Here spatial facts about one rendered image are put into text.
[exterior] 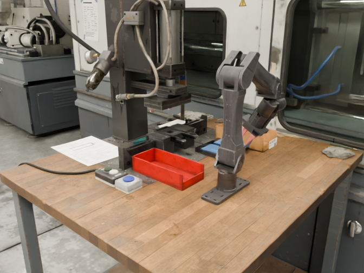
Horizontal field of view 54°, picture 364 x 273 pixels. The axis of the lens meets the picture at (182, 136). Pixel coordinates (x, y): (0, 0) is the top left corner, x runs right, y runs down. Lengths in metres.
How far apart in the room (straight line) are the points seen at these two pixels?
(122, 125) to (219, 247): 0.88
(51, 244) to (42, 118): 2.23
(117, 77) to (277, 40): 0.78
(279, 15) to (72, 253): 1.86
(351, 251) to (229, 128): 1.07
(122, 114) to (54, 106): 2.99
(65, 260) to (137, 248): 1.53
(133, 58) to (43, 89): 3.06
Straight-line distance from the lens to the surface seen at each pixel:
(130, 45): 1.52
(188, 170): 1.31
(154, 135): 1.47
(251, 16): 1.95
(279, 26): 1.81
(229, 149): 1.14
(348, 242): 1.96
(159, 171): 1.25
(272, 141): 1.61
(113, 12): 1.59
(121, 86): 1.61
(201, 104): 2.19
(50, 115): 4.58
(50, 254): 2.53
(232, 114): 1.10
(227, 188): 1.18
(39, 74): 4.47
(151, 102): 1.42
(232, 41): 2.03
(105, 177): 1.27
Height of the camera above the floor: 1.47
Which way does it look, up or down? 20 degrees down
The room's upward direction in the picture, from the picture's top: straight up
